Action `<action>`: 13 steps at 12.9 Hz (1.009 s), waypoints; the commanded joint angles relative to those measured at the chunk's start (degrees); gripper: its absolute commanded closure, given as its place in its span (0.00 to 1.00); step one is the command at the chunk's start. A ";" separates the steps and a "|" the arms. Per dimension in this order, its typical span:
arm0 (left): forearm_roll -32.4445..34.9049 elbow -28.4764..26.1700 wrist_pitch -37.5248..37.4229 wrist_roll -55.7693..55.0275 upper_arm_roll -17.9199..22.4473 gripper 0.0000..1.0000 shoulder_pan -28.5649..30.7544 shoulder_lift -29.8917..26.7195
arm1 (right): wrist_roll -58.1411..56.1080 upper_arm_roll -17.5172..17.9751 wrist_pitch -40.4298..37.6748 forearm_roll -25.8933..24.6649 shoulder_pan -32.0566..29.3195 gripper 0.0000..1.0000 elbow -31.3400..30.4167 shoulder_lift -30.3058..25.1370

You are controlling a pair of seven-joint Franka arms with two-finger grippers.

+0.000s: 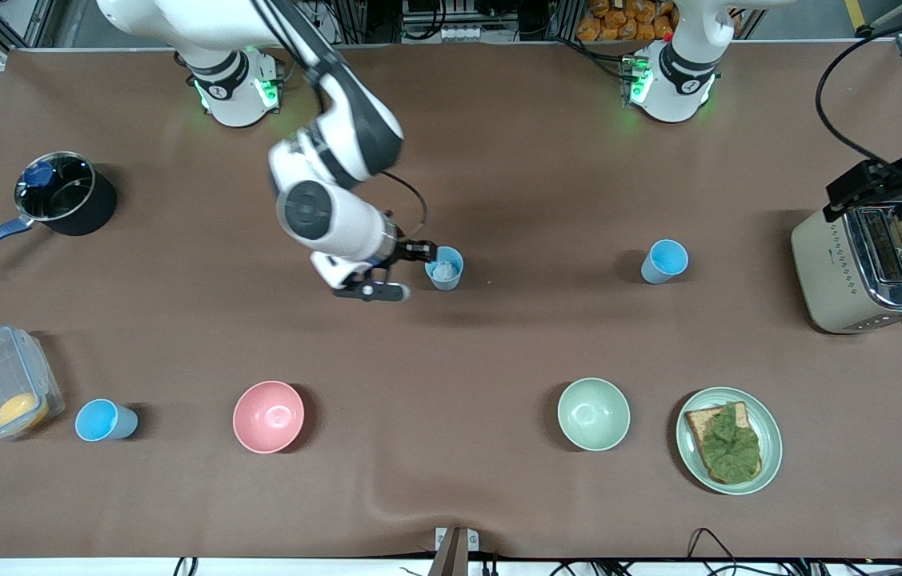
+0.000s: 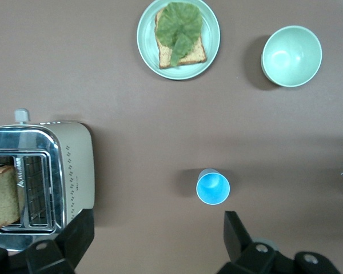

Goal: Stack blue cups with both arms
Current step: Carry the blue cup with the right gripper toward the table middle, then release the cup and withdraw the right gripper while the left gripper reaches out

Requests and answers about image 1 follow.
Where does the blue cup holding white paper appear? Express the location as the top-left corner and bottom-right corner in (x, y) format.
(425, 246), (465, 291)

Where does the cream and chrome toaster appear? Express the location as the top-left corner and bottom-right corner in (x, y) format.
(790, 200), (902, 335)

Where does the pink bowl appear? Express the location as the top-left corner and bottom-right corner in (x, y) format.
(232, 380), (306, 454)

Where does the pale green bowl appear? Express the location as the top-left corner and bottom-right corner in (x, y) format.
(557, 378), (631, 452)

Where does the pale green plate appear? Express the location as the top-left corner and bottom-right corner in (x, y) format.
(675, 387), (784, 496)

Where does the brown bread slice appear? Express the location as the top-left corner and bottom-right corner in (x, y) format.
(684, 402), (764, 486)

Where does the green lettuce leaf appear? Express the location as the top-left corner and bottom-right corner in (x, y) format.
(697, 402), (762, 482)

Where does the bag of orange buns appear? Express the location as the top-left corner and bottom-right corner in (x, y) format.
(576, 0), (680, 42)

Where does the glass lid blue knob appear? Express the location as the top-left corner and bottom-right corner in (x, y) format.
(15, 152), (96, 222)

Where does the yellow round food piece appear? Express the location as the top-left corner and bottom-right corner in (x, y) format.
(0, 392), (50, 433)

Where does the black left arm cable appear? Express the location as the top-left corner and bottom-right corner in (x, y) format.
(815, 16), (902, 173)

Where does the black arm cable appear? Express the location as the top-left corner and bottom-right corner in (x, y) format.
(255, 0), (429, 242)
(815, 16), (902, 173)

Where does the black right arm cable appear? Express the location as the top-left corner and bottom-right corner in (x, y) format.
(255, 0), (429, 242)

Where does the grey metal camera mount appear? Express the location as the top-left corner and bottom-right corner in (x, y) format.
(428, 526), (480, 576)

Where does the black saucepan blue handle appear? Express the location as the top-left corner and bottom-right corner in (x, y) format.
(0, 150), (118, 275)

